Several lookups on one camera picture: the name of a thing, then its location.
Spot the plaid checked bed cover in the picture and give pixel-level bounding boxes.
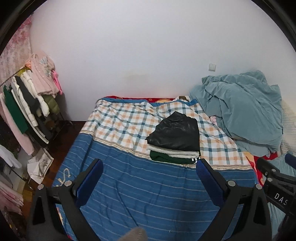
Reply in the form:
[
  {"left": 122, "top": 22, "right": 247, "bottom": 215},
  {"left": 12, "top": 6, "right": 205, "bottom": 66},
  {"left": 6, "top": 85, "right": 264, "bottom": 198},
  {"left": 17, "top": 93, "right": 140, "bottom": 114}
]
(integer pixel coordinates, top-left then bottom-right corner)
[{"left": 81, "top": 97, "right": 252, "bottom": 170}]

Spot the blue striped bed sheet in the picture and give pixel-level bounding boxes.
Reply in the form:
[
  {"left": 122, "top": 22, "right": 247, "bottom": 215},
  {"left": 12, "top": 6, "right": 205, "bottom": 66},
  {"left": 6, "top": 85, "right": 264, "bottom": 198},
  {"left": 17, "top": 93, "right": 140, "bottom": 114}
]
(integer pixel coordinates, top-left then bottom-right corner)
[{"left": 53, "top": 133, "right": 219, "bottom": 240}]

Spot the white wall switch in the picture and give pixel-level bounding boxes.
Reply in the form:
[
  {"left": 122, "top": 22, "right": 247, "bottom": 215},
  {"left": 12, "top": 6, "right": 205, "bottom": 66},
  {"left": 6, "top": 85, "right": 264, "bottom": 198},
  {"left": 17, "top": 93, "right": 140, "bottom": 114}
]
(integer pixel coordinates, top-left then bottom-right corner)
[{"left": 209, "top": 63, "right": 216, "bottom": 72}]

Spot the clothes rack with hanging clothes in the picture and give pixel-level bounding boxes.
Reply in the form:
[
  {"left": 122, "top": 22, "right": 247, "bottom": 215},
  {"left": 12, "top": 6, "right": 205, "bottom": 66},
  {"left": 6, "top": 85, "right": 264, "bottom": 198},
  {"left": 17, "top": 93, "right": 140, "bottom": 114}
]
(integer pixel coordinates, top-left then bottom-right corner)
[{"left": 1, "top": 51, "right": 66, "bottom": 155}]

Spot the teal blanket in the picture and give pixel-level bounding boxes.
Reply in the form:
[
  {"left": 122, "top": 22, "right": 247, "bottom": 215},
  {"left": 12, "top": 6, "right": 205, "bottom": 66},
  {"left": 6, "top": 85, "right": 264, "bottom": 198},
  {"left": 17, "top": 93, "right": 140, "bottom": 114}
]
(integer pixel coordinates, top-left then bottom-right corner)
[{"left": 189, "top": 70, "right": 283, "bottom": 157}]

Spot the white folded garment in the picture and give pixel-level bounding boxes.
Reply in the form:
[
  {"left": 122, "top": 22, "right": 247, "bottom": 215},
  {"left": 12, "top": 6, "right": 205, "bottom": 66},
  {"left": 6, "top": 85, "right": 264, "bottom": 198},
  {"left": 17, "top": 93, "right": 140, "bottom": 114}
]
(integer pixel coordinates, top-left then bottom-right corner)
[{"left": 147, "top": 145, "right": 200, "bottom": 159}]

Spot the black leather jacket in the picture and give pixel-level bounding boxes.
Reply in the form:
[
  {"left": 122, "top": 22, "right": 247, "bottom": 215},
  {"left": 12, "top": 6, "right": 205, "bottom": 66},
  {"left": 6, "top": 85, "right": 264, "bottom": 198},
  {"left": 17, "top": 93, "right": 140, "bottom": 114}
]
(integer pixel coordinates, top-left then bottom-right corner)
[{"left": 146, "top": 111, "right": 200, "bottom": 152}]

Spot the green striped sweater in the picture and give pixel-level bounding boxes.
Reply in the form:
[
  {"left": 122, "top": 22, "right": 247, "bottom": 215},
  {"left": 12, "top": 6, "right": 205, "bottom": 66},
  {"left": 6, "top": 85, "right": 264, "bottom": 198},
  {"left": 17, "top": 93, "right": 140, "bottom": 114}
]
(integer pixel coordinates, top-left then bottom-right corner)
[{"left": 149, "top": 151, "right": 198, "bottom": 165}]

